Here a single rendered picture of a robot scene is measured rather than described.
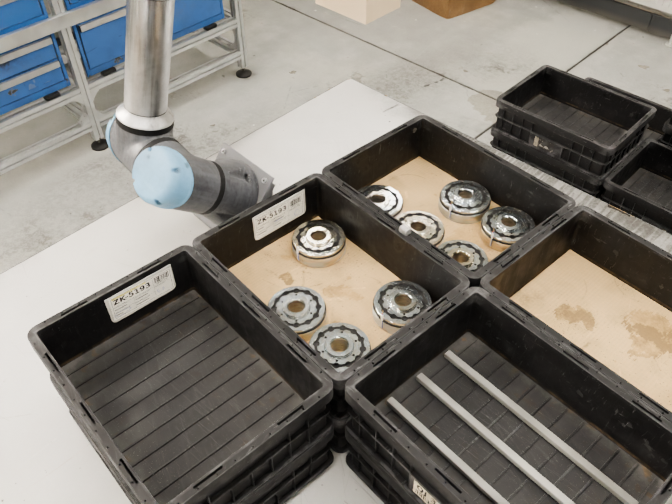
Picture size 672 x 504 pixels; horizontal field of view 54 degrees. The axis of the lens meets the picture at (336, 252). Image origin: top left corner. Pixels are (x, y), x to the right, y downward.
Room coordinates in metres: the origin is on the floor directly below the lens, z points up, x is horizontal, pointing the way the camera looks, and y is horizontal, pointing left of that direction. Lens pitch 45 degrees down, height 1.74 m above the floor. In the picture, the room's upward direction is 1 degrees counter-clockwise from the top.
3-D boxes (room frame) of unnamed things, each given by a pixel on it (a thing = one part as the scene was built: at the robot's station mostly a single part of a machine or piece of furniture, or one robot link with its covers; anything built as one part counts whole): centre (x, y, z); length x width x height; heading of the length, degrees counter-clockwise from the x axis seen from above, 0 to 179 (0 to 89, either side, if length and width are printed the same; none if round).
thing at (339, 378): (0.79, 0.02, 0.92); 0.40 x 0.30 x 0.02; 41
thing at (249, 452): (0.59, 0.24, 0.92); 0.40 x 0.30 x 0.02; 41
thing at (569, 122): (1.78, -0.75, 0.37); 0.40 x 0.30 x 0.45; 46
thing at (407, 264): (0.79, 0.02, 0.87); 0.40 x 0.30 x 0.11; 41
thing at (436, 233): (0.94, -0.16, 0.86); 0.10 x 0.10 x 0.01
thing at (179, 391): (0.59, 0.24, 0.87); 0.40 x 0.30 x 0.11; 41
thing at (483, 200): (1.03, -0.27, 0.86); 0.10 x 0.10 x 0.01
